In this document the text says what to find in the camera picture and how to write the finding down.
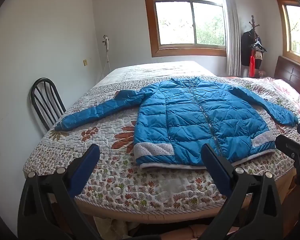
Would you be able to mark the yellowed wall socket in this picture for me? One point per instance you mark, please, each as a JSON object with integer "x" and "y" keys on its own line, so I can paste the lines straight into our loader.
{"x": 85, "y": 62}

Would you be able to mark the bed with floral quilt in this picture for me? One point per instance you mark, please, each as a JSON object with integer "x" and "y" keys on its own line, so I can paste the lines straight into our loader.
{"x": 110, "y": 140}

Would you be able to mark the black metal chair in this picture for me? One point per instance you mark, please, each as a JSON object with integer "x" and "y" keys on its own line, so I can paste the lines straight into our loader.
{"x": 43, "y": 100}

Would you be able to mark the blue quilted puffer jacket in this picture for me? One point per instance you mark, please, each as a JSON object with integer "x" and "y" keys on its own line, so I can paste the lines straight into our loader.
{"x": 190, "y": 120}

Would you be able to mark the wooden coat rack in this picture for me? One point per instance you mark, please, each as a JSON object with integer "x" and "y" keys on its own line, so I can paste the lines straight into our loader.
{"x": 253, "y": 23}

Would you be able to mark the white pleated curtain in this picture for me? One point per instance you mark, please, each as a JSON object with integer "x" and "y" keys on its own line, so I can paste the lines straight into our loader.
{"x": 231, "y": 30}

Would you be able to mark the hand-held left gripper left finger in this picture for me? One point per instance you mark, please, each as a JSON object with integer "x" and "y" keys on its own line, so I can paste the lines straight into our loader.
{"x": 83, "y": 170}

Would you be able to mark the pink floral pillow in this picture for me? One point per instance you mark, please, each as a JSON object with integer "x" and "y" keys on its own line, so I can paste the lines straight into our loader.
{"x": 288, "y": 90}

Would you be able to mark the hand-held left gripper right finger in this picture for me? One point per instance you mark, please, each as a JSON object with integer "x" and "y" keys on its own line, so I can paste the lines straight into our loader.
{"x": 216, "y": 170}

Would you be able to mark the white wall-mounted handset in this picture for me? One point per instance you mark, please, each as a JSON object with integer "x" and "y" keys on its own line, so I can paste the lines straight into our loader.
{"x": 106, "y": 40}

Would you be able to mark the bunch of clothes hangers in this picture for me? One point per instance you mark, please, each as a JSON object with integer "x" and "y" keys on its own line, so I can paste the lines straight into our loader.
{"x": 258, "y": 45}

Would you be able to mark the red hanging bag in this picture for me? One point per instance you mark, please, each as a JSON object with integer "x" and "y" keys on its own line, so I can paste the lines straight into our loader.
{"x": 252, "y": 66}

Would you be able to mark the large wooden framed window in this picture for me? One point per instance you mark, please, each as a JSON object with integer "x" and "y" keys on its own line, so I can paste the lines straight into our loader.
{"x": 190, "y": 22}

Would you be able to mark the dark wooden bed headboard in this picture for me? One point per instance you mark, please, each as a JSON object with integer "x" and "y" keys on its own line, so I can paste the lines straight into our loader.
{"x": 293, "y": 76}

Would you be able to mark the small wooden framed window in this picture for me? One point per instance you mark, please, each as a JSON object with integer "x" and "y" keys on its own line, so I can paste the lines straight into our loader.
{"x": 296, "y": 27}

